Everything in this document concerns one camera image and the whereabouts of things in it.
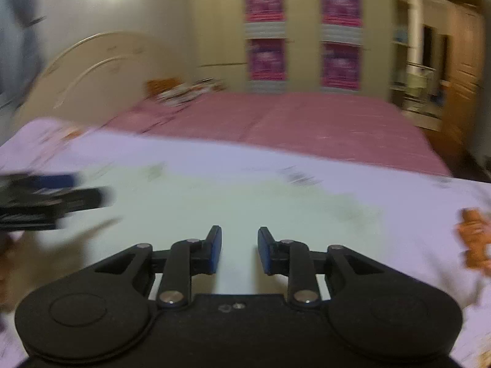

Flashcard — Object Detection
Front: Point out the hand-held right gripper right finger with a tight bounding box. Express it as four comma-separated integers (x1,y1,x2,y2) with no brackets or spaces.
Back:
257,226,389,309

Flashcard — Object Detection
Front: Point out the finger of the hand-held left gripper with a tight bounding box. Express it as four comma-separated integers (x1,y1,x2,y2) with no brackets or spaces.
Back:
57,186,114,212
6,174,80,191

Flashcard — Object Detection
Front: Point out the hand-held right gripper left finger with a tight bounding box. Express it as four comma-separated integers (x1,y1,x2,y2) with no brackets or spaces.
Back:
94,225,223,309

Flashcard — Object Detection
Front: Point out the pale green knitted sweater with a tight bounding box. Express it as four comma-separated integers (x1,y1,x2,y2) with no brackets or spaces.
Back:
73,163,384,296

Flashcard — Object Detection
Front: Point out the cream arched headboard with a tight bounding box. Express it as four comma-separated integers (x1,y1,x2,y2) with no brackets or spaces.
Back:
13,31,174,132

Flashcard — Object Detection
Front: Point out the pink bedsheet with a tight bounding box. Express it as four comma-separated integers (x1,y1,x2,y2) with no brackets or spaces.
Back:
103,91,454,179

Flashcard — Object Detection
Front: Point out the orange pillow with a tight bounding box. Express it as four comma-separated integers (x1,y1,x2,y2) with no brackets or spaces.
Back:
146,78,183,99

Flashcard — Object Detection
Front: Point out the lilac floral blanket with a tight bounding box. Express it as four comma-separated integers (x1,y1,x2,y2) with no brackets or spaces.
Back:
0,117,491,368

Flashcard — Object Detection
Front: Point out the blue-grey tied curtain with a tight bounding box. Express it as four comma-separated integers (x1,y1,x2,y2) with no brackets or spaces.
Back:
0,0,46,97

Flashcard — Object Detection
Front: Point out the cream wardrobe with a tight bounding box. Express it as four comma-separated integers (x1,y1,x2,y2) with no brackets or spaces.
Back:
190,0,408,95

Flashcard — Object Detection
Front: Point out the pale yellow towel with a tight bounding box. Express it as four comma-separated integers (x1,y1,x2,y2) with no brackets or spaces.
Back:
407,73,429,99

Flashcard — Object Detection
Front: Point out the open shelf unit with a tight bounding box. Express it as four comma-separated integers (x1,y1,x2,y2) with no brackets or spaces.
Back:
391,0,409,101

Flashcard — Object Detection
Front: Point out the brown wooden door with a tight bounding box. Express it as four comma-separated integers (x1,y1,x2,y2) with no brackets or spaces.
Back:
441,6,489,155

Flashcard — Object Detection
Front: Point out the pink wall poster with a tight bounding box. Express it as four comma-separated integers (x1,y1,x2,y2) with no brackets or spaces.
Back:
319,0,363,43
320,42,362,91
247,38,288,93
244,0,285,39

